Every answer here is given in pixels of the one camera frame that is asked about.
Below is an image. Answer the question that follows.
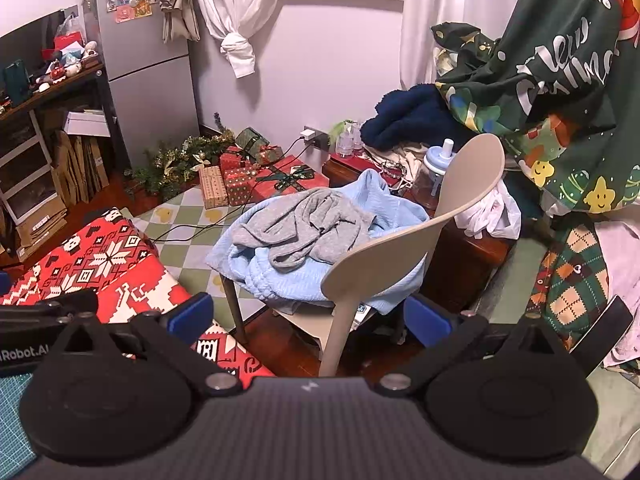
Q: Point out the black floor cable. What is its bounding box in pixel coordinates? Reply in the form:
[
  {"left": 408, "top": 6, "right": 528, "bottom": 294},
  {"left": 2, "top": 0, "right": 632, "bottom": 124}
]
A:
[{"left": 149, "top": 217, "right": 238, "bottom": 245}]

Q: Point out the grey knit shirt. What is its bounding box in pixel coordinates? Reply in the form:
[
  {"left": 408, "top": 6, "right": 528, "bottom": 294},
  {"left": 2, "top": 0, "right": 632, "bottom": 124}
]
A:
[{"left": 232, "top": 191, "right": 377, "bottom": 274}]

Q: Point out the white wall charger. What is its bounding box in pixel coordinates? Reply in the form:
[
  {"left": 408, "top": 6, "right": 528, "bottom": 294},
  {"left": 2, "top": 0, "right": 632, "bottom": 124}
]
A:
[{"left": 299, "top": 124, "right": 332, "bottom": 153}]

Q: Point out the white flat box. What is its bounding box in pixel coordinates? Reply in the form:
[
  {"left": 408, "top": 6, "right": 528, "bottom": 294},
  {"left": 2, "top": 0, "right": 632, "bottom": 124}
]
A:
[{"left": 64, "top": 109, "right": 112, "bottom": 139}]

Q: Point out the pale pink cloth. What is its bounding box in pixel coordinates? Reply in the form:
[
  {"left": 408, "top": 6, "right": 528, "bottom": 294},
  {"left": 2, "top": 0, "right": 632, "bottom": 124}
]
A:
[{"left": 594, "top": 214, "right": 640, "bottom": 372}]

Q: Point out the white tied curtain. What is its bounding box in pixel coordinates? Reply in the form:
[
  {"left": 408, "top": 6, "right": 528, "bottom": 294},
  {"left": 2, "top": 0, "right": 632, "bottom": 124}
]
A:
[{"left": 191, "top": 0, "right": 295, "bottom": 79}]

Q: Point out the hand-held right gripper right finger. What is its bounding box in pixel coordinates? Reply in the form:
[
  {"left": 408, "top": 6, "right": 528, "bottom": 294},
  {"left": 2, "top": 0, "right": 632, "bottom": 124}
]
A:
[{"left": 377, "top": 294, "right": 584, "bottom": 396}]

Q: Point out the light blue fleece garment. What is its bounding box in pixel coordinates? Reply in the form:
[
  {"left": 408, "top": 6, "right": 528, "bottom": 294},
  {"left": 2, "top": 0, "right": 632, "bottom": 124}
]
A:
[{"left": 206, "top": 168, "right": 432, "bottom": 317}]

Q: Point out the clear glass bottle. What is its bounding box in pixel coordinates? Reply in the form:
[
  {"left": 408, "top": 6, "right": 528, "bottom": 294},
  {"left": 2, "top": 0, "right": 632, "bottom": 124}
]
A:
[{"left": 334, "top": 119, "right": 364, "bottom": 159}]

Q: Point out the cluster of small figurines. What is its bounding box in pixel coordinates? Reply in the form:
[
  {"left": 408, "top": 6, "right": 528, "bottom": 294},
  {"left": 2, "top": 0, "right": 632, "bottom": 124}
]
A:
[{"left": 29, "top": 39, "right": 102, "bottom": 95}]

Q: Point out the beige plastic chair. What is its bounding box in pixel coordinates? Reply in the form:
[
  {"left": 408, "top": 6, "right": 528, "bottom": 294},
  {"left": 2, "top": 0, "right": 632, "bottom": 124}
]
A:
[{"left": 220, "top": 132, "right": 507, "bottom": 378}]

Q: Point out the beige hanging cloth bag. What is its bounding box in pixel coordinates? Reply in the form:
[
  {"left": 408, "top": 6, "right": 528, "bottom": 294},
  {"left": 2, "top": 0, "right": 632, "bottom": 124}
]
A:
[{"left": 159, "top": 0, "right": 202, "bottom": 43}]

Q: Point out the dark wooden nightstand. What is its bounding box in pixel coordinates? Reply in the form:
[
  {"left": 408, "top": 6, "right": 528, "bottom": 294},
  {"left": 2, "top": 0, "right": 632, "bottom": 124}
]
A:
[{"left": 321, "top": 151, "right": 517, "bottom": 313}]

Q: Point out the white plastic drawer unit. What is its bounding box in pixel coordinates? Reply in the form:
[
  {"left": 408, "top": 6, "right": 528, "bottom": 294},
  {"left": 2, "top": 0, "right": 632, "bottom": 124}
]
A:
[{"left": 0, "top": 109, "right": 68, "bottom": 227}]

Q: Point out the red dotted gift box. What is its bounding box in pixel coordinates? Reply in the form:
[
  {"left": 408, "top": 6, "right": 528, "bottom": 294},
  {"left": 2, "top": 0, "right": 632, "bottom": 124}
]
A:
[{"left": 222, "top": 166, "right": 262, "bottom": 207}]

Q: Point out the Christmas garland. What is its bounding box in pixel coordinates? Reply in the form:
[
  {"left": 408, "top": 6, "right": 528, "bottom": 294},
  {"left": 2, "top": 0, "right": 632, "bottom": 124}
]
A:
[{"left": 121, "top": 112, "right": 237, "bottom": 202}]

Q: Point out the kraft patterned gift box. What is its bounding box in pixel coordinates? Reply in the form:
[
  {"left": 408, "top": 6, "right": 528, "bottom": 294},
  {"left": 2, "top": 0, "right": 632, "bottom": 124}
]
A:
[{"left": 198, "top": 164, "right": 230, "bottom": 210}]

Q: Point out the navy fleece blanket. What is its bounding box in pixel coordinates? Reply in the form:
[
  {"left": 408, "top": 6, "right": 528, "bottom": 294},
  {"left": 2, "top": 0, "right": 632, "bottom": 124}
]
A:
[{"left": 360, "top": 83, "right": 477, "bottom": 152}]

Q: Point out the black shelf unit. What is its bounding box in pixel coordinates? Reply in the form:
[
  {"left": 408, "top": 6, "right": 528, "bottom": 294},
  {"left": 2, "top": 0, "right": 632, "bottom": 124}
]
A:
[{"left": 0, "top": 62, "right": 132, "bottom": 201}]

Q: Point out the white plastic bag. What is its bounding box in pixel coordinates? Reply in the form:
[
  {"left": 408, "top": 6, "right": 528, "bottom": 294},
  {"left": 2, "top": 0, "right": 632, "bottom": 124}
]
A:
[{"left": 454, "top": 179, "right": 524, "bottom": 242}]

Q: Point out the green Christmas printed blanket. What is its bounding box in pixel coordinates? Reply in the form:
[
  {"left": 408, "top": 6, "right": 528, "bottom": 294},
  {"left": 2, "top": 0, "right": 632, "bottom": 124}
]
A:
[{"left": 431, "top": 0, "right": 640, "bottom": 214}]

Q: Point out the silver refrigerator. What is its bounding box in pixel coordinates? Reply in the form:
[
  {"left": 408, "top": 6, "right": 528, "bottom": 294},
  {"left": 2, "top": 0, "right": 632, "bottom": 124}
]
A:
[{"left": 79, "top": 0, "right": 202, "bottom": 171}]

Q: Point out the crumpled cream cloth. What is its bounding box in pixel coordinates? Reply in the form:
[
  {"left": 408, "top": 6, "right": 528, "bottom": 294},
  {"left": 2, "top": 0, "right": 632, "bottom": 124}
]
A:
[{"left": 364, "top": 141, "right": 432, "bottom": 187}]

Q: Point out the green gift box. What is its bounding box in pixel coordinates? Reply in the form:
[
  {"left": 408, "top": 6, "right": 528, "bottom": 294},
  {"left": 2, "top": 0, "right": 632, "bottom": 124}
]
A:
[{"left": 234, "top": 127, "right": 271, "bottom": 164}]

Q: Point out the checkered floor mat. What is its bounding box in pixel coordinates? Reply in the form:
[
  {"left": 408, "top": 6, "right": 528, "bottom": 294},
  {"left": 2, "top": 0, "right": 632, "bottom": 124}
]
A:
[{"left": 131, "top": 186, "right": 332, "bottom": 343}]

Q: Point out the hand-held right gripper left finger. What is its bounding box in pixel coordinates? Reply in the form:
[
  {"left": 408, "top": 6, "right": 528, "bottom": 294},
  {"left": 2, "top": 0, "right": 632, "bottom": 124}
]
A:
[{"left": 47, "top": 292, "right": 244, "bottom": 398}]

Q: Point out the pale green bed sheet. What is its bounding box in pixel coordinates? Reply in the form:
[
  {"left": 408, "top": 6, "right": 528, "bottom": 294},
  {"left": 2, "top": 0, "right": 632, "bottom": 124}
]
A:
[{"left": 581, "top": 355, "right": 640, "bottom": 478}]

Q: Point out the red patterned blanket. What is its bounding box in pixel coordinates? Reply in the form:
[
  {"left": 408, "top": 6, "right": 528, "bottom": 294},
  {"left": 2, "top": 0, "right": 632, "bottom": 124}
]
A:
[{"left": 0, "top": 206, "right": 278, "bottom": 380}]

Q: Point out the baby bottle blue lid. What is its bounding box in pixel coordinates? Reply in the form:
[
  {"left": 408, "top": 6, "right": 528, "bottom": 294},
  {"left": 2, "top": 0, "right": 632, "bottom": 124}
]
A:
[{"left": 411, "top": 137, "right": 457, "bottom": 209}]

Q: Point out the green cutting mat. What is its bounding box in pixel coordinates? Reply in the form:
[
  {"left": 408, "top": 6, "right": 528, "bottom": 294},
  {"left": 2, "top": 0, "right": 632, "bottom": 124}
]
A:
[{"left": 0, "top": 372, "right": 40, "bottom": 467}]

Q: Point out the pile of flat cardboard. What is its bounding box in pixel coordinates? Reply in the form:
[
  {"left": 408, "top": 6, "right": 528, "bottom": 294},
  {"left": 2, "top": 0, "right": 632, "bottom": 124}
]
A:
[{"left": 51, "top": 129, "right": 112, "bottom": 207}]

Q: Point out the white plain curtain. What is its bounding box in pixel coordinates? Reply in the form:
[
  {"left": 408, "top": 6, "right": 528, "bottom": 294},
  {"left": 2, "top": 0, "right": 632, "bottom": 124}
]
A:
[{"left": 399, "top": 0, "right": 537, "bottom": 92}]

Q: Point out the large red gift box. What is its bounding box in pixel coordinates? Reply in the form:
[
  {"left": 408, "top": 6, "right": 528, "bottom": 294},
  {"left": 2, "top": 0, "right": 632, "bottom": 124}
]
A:
[{"left": 249, "top": 154, "right": 332, "bottom": 204}]

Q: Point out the green argyle blanket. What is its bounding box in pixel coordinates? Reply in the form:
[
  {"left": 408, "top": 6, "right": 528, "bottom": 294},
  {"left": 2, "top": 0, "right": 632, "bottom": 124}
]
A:
[{"left": 529, "top": 216, "right": 615, "bottom": 352}]

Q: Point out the black monitor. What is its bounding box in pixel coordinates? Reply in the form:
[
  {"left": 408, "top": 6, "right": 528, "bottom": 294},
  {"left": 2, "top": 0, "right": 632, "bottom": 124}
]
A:
[{"left": 0, "top": 5, "right": 82, "bottom": 83}]

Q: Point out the dark teal speaker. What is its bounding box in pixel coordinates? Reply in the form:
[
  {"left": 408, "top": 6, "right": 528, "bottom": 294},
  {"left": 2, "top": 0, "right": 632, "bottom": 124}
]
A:
[{"left": 2, "top": 59, "right": 29, "bottom": 107}]

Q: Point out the black tablet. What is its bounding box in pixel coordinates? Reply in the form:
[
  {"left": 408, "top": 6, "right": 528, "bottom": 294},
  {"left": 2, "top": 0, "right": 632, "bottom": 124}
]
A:
[{"left": 569, "top": 294, "right": 635, "bottom": 377}]

